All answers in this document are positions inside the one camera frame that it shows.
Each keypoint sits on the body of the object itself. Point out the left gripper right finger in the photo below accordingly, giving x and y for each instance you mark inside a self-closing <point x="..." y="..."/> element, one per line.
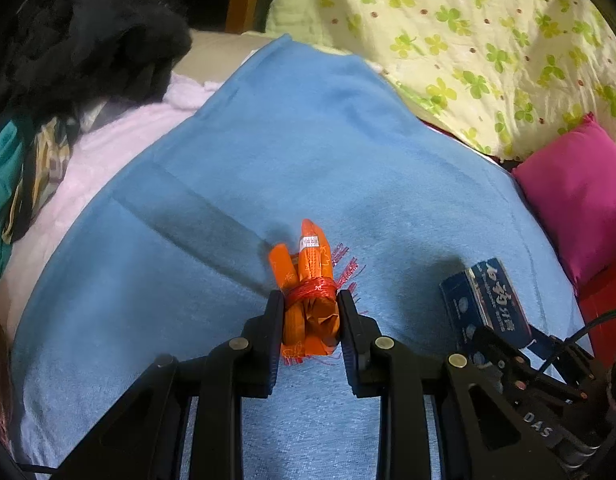
<point x="446" y="416"/>

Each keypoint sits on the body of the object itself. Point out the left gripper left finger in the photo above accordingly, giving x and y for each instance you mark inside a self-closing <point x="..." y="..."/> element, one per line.
<point x="185" y="414"/>

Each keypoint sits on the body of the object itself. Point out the blue toothpaste box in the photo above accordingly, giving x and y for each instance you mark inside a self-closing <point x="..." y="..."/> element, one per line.
<point x="483" y="295"/>

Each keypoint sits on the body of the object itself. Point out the orange wrapper bundle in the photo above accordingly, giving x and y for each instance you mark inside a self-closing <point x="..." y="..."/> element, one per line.
<point x="311" y="314"/>

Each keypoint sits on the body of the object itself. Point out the red Nilrich paper bag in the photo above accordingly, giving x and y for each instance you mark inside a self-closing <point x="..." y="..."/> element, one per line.
<point x="598" y="296"/>

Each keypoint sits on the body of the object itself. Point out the blue blanket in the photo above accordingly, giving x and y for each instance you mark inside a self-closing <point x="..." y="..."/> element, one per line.
<point x="172" y="255"/>

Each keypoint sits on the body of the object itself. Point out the magenta pillow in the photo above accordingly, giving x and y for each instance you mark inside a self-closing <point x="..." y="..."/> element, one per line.
<point x="571" y="186"/>

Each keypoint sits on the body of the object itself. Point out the teal garment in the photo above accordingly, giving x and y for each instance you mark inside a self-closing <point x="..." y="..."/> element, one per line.
<point x="15" y="137"/>

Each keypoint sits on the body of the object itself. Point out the green clover quilt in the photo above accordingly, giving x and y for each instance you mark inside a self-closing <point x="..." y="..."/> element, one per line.
<point x="504" y="76"/>

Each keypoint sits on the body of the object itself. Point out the black clothes pile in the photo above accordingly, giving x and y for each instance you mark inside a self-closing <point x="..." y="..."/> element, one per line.
<point x="55" y="54"/>

